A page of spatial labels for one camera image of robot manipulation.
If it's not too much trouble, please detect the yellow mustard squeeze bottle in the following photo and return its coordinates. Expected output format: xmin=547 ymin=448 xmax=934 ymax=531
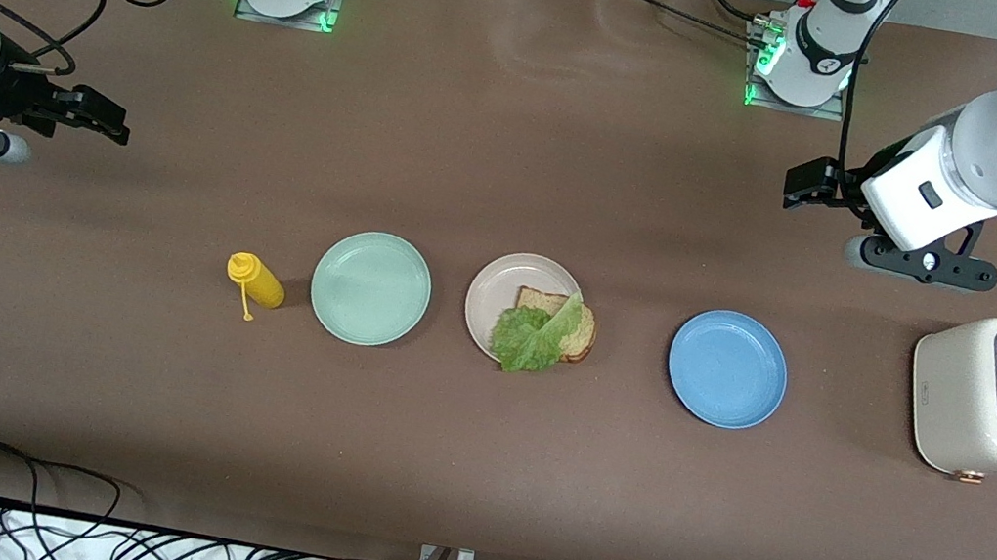
xmin=219 ymin=250 xmax=292 ymax=327

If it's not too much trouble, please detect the brown bread slice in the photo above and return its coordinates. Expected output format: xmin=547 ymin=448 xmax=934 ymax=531
xmin=505 ymin=285 xmax=603 ymax=367

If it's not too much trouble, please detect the green lettuce leaf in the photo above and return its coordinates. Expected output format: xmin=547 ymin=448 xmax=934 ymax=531
xmin=485 ymin=279 xmax=588 ymax=383

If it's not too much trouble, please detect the blue plate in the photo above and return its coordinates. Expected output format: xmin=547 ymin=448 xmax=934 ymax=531
xmin=660 ymin=304 xmax=797 ymax=437

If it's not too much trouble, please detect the mint green plate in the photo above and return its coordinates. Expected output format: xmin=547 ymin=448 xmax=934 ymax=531
xmin=303 ymin=224 xmax=440 ymax=355

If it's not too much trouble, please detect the beige plate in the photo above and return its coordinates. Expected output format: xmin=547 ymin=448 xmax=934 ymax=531
xmin=457 ymin=245 xmax=595 ymax=377

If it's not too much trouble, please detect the cream white toaster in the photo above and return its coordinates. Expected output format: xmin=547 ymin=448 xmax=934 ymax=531
xmin=896 ymin=306 xmax=997 ymax=488

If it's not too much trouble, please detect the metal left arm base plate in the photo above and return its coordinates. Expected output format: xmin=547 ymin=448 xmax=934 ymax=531
xmin=742 ymin=17 xmax=858 ymax=123

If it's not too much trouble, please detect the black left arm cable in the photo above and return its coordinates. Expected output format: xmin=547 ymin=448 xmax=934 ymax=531
xmin=827 ymin=0 xmax=912 ymax=219

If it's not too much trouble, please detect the long black tabletop cable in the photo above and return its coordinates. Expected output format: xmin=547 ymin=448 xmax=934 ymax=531
xmin=608 ymin=0 xmax=769 ymax=48

